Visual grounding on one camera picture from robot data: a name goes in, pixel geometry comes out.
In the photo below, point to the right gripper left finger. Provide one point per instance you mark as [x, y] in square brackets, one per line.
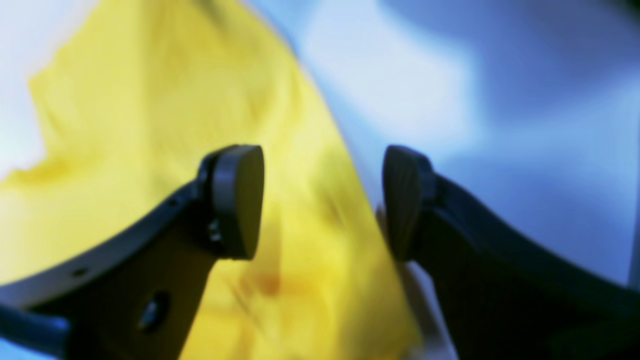
[135, 296]

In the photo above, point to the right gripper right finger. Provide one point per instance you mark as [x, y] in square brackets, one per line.
[502, 296]

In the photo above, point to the yellow t-shirt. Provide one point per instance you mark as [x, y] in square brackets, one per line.
[129, 107]

